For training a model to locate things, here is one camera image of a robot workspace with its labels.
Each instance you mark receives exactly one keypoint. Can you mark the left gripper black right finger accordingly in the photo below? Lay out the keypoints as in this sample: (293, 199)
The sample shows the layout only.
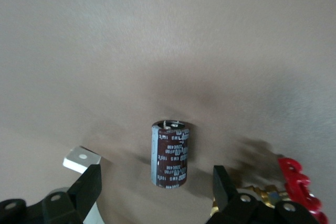
(233, 208)

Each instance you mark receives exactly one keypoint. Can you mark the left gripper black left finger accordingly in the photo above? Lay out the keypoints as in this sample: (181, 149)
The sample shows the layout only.
(71, 205)

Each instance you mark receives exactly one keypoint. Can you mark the white arched pipe clamp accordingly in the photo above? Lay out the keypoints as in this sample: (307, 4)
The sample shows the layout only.
(78, 161)

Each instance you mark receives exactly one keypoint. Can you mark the dark brown electrolytic capacitor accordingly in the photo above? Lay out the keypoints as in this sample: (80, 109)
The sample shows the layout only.
(170, 155)

